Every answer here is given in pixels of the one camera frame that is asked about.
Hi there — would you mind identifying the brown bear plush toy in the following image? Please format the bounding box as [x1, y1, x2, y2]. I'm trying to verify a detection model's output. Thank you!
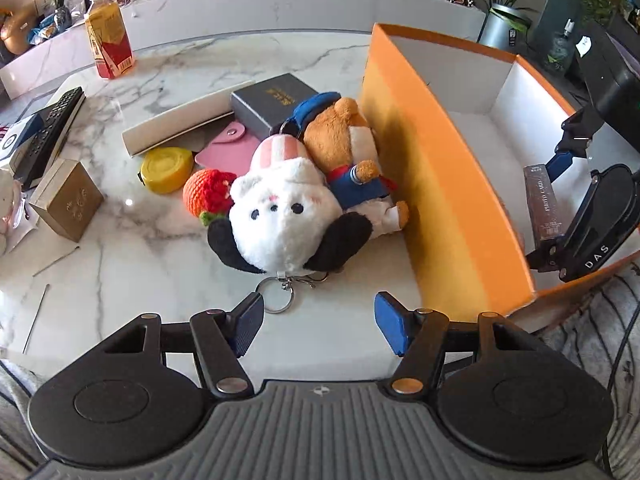
[289, 92, 412, 234]

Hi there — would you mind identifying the orange drink bottle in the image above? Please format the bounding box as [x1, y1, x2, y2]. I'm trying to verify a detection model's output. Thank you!
[83, 0, 137, 81]

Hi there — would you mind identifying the black furniture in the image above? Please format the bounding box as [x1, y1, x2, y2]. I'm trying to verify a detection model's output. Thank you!
[574, 25, 640, 151]

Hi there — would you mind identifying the orange cardboard box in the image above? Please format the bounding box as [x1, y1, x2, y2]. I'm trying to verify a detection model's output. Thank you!
[357, 22, 640, 335]

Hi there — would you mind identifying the yellow round tape measure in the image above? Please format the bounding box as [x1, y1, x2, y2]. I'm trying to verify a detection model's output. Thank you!
[138, 147, 197, 195]

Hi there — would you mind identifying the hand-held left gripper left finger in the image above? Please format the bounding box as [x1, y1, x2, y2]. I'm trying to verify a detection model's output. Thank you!
[102, 292, 266, 401]

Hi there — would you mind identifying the white case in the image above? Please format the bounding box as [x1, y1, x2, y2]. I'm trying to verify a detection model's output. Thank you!
[122, 79, 256, 159]

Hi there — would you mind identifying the white pink crochet bunny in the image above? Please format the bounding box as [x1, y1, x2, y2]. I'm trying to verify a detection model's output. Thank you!
[0, 166, 25, 257]

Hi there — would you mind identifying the white panda plush keychain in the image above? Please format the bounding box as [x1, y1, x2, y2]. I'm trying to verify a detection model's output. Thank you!
[207, 134, 374, 315]

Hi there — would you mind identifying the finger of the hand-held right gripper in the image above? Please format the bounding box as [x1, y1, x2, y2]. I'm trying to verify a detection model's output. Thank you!
[525, 237, 569, 274]
[544, 107, 609, 182]

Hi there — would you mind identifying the silver trash can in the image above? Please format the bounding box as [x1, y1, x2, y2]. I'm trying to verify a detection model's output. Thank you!
[477, 3, 532, 57]

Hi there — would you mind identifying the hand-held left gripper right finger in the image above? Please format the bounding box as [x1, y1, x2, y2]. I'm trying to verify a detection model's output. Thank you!
[374, 290, 545, 396]

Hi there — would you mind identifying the black remote control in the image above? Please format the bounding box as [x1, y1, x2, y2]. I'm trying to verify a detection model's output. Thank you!
[12, 86, 86, 182]

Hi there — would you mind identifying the blue and white box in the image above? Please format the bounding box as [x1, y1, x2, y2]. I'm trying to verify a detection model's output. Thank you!
[0, 112, 49, 162]

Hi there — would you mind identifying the gold round vase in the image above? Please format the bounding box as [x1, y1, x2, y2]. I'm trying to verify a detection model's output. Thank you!
[0, 7, 39, 57]

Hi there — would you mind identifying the clear water jug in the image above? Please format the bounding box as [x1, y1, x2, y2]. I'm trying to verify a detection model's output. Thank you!
[546, 18, 577, 74]

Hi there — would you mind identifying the snack packets pile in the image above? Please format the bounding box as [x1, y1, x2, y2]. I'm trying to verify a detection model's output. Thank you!
[27, 12, 68, 46]

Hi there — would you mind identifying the striped grey clothing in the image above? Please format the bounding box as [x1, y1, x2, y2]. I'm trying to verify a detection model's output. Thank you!
[540, 262, 640, 463]

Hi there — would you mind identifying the orange crochet strawberry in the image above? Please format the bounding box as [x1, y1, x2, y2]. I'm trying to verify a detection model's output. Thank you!
[182, 168, 239, 225]

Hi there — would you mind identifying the grey gift box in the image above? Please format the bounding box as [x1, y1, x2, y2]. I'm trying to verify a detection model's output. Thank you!
[230, 72, 321, 139]

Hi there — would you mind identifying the dark brown slim box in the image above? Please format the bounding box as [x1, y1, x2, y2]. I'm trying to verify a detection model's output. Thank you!
[523, 162, 564, 257]

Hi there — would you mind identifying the pink card wallet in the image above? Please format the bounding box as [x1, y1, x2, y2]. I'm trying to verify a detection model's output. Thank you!
[194, 119, 261, 171]

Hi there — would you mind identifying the small tan box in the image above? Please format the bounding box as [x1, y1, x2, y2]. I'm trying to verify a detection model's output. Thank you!
[28, 158, 105, 244]

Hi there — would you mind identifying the thin metal needle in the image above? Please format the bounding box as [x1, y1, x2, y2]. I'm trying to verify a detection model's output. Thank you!
[22, 283, 51, 354]

